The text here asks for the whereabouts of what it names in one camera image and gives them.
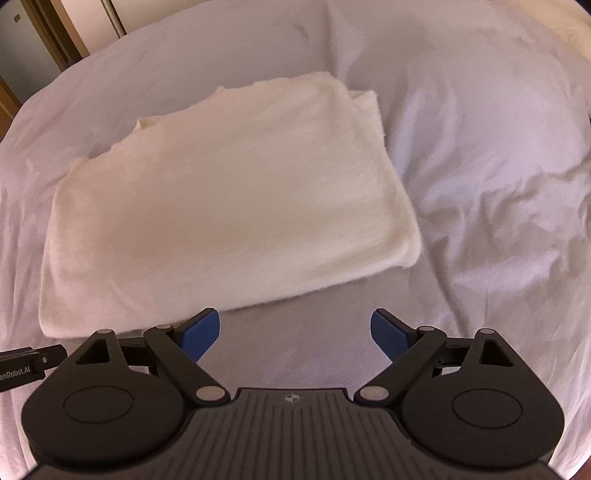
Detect cream knit sweater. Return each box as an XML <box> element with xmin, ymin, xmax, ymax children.
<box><xmin>39</xmin><ymin>72</ymin><xmax>422</xmax><ymax>338</ymax></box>

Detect lavender bed sheet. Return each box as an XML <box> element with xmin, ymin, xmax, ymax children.
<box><xmin>1</xmin><ymin>1</ymin><xmax>590</xmax><ymax>477</ymax></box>

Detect wooden door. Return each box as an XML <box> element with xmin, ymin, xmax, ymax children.
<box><xmin>1</xmin><ymin>0</ymin><xmax>88</xmax><ymax>133</ymax></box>

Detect white wardrobe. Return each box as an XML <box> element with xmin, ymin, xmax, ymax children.
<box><xmin>62</xmin><ymin>0</ymin><xmax>199</xmax><ymax>52</ymax></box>

